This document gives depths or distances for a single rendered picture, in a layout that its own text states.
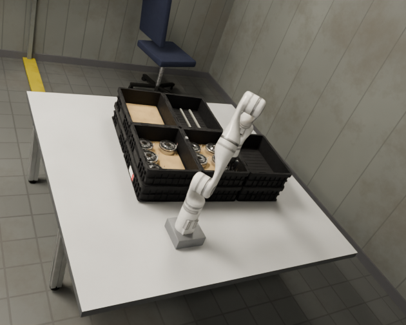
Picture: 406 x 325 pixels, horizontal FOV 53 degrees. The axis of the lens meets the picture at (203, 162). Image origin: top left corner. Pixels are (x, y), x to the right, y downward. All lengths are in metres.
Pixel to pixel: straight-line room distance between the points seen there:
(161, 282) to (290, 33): 3.18
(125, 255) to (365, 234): 2.37
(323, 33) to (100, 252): 2.99
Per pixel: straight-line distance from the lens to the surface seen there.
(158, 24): 4.32
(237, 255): 2.08
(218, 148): 1.77
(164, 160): 2.24
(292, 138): 4.23
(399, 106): 3.50
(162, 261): 1.90
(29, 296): 2.55
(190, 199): 1.83
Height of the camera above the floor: 2.12
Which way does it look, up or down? 33 degrees down
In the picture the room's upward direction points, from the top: 22 degrees clockwise
